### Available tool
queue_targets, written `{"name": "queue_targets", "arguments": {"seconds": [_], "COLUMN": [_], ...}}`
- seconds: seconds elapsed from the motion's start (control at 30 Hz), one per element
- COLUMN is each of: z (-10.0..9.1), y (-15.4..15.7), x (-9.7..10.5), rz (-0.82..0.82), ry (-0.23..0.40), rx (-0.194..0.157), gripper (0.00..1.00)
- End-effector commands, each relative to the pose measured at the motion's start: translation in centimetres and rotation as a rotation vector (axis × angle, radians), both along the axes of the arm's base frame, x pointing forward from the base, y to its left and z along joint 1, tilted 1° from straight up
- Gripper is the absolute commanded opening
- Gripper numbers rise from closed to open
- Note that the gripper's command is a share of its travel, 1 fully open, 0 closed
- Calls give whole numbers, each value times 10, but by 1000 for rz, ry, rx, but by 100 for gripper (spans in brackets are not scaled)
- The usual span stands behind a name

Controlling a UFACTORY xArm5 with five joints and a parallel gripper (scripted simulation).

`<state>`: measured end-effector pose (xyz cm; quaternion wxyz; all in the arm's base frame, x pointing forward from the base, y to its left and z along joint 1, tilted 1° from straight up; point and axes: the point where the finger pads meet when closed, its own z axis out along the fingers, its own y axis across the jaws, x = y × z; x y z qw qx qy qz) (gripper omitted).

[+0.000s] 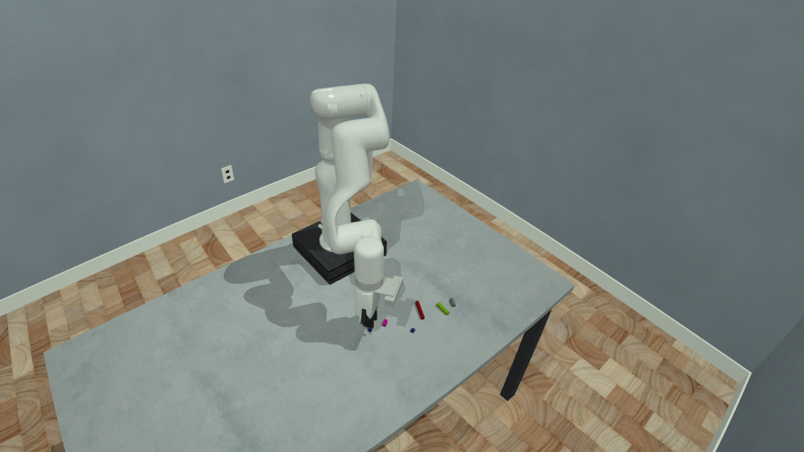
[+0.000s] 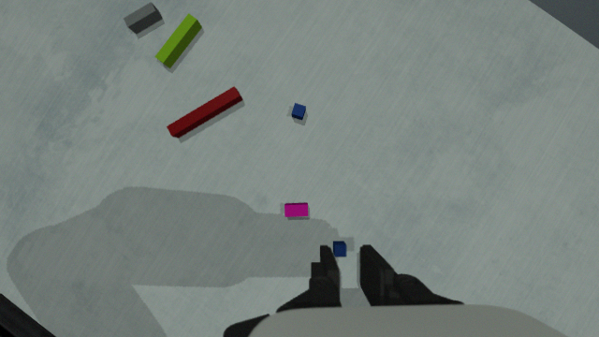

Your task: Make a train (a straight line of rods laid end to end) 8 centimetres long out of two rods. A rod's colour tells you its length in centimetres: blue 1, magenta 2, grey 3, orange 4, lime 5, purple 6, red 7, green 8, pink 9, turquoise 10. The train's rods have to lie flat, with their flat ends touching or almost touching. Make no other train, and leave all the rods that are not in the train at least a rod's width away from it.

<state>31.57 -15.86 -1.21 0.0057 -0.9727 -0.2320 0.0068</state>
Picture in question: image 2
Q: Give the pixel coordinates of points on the small blue cube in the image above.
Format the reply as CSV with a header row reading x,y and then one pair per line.
x,y
339,248
298,111

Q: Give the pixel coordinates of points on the lime green rod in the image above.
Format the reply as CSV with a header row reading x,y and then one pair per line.
x,y
178,41

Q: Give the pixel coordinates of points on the dark red rod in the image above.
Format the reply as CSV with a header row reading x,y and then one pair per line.
x,y
205,112

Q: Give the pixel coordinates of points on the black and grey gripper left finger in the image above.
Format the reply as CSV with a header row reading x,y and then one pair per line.
x,y
323,292

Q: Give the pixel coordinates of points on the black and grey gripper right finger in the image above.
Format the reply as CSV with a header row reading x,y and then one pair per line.
x,y
382,289

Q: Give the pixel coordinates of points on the grey rod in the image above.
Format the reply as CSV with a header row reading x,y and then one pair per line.
x,y
143,18

